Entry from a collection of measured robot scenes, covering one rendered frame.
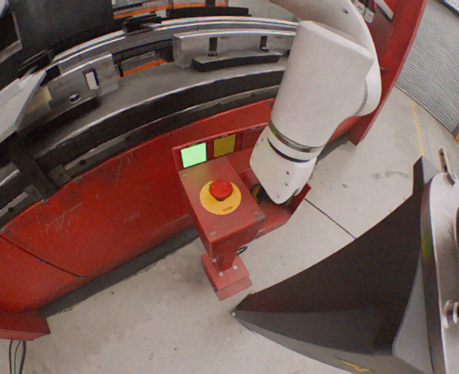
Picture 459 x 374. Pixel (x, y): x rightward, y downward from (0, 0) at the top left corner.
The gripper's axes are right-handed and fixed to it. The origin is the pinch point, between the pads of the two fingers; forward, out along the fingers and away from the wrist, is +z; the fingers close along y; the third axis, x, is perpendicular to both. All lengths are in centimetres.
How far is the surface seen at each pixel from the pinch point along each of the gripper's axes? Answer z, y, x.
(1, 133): -24.7, -8.9, -36.8
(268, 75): -9.1, -29.2, 18.0
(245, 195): -3.5, 0.2, -5.7
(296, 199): -1.4, 4.4, 4.5
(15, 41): -33, -36, -43
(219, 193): -6.4, -0.6, -10.6
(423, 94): 43, -89, 734
